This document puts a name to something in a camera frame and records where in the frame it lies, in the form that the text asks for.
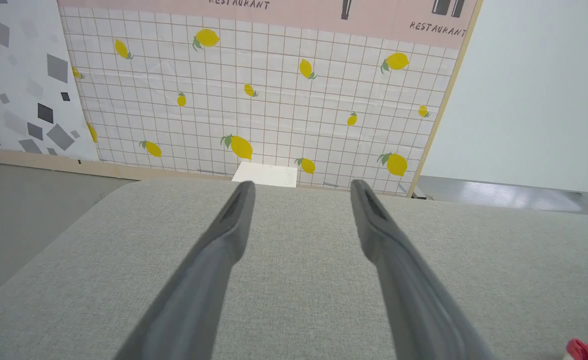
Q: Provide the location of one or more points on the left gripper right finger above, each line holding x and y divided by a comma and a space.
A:
404, 280

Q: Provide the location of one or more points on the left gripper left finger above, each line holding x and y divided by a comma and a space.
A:
209, 270

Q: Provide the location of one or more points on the grey fabric sofa cushion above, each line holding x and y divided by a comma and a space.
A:
304, 280

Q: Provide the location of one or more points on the white box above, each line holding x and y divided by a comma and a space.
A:
266, 174

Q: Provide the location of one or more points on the lemon print tiled partition panel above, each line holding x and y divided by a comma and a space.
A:
274, 85

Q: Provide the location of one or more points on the grey terrazzo print panel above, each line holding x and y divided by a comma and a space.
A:
19, 80

